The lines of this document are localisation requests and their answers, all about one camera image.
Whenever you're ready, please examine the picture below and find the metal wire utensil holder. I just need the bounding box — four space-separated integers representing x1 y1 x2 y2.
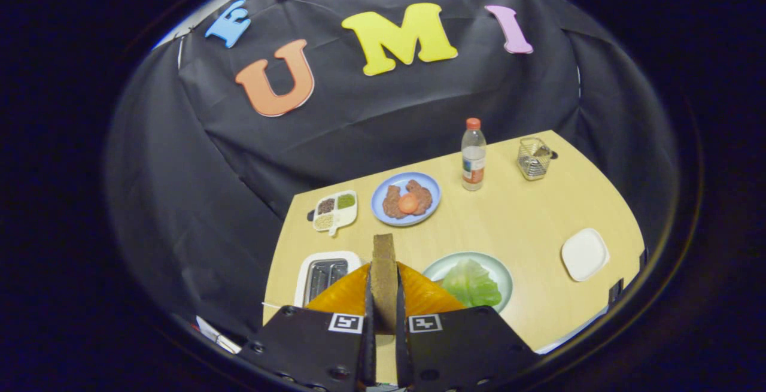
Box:
517 136 552 181

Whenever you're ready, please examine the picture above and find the brown toast slice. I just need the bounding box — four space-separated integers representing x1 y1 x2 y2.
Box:
371 233 400 334

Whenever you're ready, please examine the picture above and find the blue round plate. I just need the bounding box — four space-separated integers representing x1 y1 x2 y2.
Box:
370 172 442 227

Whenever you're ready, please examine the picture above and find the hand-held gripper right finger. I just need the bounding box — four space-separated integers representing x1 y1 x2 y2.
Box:
395 262 539 392

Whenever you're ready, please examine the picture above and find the white sectioned condiment tray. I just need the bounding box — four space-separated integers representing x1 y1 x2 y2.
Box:
311 190 358 236

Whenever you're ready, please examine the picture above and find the green lettuce leaf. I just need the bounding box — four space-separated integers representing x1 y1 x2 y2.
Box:
440 259 503 308

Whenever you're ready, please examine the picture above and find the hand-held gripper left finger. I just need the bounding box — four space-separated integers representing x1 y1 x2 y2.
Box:
238 262 376 392

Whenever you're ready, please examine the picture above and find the pale green round plate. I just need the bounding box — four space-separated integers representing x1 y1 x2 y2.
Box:
422 251 513 314

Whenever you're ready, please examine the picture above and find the brown meat patty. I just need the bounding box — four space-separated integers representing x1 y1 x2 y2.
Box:
382 185 403 220
405 180 433 215

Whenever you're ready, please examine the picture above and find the clear plastic bottle red cap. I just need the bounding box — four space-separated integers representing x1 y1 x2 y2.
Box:
461 117 487 192

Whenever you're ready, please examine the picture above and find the white toaster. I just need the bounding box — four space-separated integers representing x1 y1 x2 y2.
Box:
293 251 364 309

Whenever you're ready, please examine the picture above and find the white square plate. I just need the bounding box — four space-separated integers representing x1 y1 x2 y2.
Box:
561 228 610 282

